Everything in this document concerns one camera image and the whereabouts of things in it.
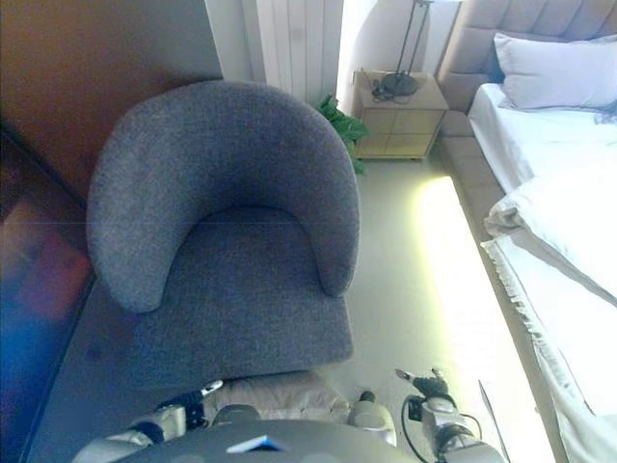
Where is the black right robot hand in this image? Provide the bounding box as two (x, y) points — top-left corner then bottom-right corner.
(393, 367), (457, 401)

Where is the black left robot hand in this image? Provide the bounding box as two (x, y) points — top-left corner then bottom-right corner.
(181, 379), (226, 430)

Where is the white fringed cushion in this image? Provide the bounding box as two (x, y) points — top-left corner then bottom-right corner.
(206, 369), (351, 425)

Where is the silver left robot leg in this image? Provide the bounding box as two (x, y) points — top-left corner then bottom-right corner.
(211, 403), (264, 428)

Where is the silver robot leg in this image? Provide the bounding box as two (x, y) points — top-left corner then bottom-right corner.
(211, 403), (264, 428)
(347, 390), (397, 448)

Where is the silver right robot leg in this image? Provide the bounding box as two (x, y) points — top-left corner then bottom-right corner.
(347, 390), (397, 448)

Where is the grey robot torso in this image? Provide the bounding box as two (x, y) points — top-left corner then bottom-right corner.
(158, 418), (411, 463)

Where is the pale fringed bed throw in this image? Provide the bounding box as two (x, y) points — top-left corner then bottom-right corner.
(480, 238), (617, 463)

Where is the dark framed panel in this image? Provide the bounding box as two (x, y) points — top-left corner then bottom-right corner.
(0, 120), (95, 463)

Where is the white duvet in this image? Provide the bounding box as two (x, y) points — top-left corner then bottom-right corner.
(483, 166), (617, 310)

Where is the beige wooden nightstand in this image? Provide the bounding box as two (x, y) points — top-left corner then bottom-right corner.
(354, 69), (449, 161)

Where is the grey fabric tub armchair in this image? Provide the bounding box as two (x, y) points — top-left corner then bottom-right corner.
(86, 79), (361, 380)

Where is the white bed sheet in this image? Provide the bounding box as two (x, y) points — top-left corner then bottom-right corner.
(467, 81), (617, 194)

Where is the green leafy plant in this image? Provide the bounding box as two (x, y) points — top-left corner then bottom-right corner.
(315, 94), (370, 176)

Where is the table lamp white shade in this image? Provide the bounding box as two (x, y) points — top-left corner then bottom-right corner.
(370, 0), (435, 102)

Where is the white bed pillow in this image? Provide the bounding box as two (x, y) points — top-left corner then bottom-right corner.
(492, 32), (617, 111)

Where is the white ribbed radiator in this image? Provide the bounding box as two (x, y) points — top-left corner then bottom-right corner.
(257, 0), (341, 97)

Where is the grey upholstered bed frame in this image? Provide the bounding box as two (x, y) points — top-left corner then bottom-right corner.
(436, 0), (617, 463)

